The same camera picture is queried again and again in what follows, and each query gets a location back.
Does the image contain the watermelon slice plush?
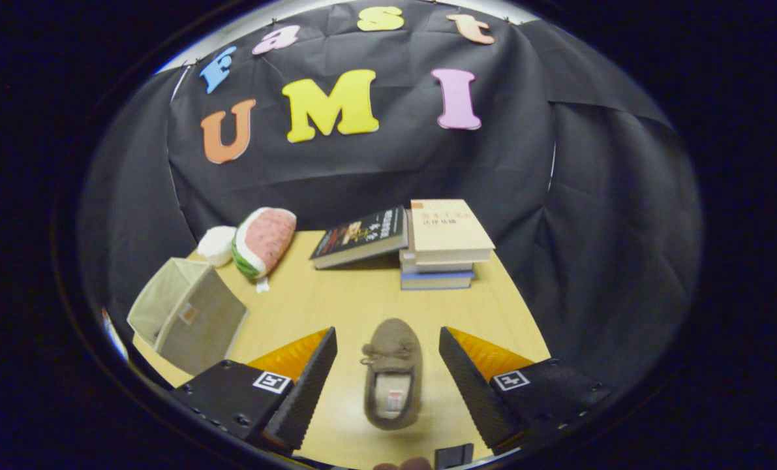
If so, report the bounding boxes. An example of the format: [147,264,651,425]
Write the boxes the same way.
[232,207,297,291]

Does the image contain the white spine book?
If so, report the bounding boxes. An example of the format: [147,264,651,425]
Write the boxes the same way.
[401,260,477,275]

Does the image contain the red and white object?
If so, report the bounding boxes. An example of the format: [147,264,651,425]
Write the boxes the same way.
[101,307,128,360]

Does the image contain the blue cover book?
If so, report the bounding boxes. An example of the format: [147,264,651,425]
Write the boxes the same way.
[400,269,475,290]

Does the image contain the black table edge clip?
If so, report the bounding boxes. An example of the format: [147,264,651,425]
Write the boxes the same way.
[434,443,474,469]

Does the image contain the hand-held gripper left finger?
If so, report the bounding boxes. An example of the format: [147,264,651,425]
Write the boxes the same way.
[170,326,338,452]

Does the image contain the black cover book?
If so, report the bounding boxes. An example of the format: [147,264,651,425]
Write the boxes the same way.
[310,206,408,270]

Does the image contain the brown fuzzy shoe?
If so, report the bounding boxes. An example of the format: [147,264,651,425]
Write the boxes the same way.
[361,318,423,430]

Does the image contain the white plush toy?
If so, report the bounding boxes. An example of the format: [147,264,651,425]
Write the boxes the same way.
[197,225,237,267]

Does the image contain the beige cover book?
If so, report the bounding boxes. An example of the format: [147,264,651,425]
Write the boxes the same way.
[406,199,495,265]

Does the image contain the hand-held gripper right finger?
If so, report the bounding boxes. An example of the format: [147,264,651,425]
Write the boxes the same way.
[438,326,614,451]

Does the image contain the beige fabric storage box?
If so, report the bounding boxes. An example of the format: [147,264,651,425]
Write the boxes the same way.
[127,258,249,376]

